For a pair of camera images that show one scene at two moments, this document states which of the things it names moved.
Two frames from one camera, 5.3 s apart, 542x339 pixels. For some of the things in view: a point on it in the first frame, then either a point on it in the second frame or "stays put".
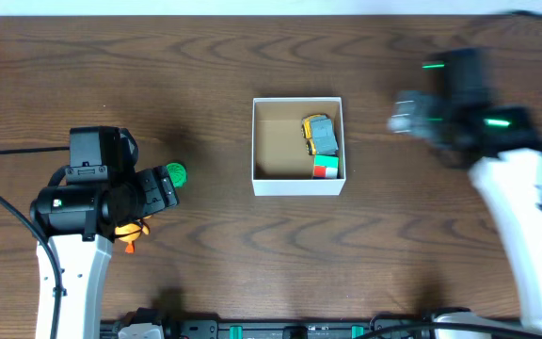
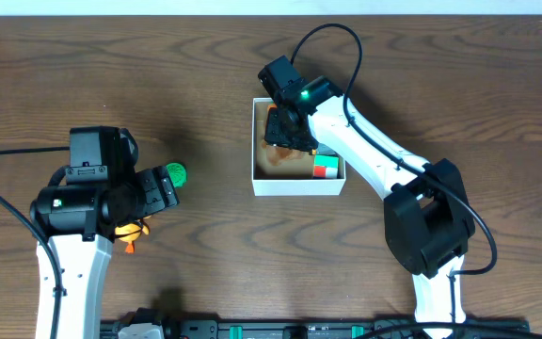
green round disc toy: [178, 174] stays put
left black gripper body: [159, 186] stays put
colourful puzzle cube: [326, 166] stays put
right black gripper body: [422, 121] to [287, 130]
